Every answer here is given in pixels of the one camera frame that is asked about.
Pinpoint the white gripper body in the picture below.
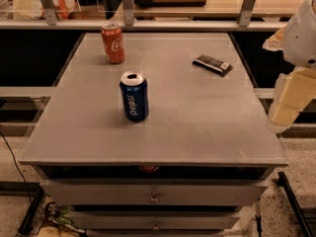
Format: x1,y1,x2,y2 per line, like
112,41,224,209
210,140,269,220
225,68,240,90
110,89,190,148
282,0,316,68

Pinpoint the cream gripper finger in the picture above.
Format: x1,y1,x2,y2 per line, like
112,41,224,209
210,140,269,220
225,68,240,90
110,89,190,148
263,27,285,51
268,66,316,133

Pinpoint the blue pepsi can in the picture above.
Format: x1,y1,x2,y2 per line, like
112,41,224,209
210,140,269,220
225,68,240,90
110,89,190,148
119,71,149,121

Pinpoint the orange coke can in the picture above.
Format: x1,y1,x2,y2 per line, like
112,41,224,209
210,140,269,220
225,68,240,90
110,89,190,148
101,23,125,64

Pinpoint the black snack bar wrapper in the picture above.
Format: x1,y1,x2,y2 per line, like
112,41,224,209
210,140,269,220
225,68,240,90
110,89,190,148
193,54,232,77

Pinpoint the grey drawer cabinet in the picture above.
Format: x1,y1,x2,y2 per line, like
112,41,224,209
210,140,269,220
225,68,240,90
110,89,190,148
21,33,286,237

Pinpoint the upper grey drawer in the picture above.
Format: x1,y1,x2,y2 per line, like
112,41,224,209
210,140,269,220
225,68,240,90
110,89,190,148
40,180,267,206

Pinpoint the grey drawer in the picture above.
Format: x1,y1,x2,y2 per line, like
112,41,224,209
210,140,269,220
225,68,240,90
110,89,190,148
40,180,267,206
70,211,240,230

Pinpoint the lower grey drawer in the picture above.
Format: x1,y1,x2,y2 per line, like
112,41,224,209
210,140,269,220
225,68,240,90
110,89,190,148
70,211,240,230

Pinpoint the orange white bag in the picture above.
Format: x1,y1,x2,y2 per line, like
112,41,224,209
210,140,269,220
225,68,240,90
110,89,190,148
13,0,78,20

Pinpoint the colourful snack bag on floor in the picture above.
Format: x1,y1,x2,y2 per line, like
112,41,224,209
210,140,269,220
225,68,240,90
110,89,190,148
36,201,87,237

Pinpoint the metal railing frame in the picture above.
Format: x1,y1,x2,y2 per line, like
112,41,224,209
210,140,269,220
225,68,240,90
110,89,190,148
0,0,295,32

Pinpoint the black cable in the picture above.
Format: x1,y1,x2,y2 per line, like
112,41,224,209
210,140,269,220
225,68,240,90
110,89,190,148
0,129,34,203

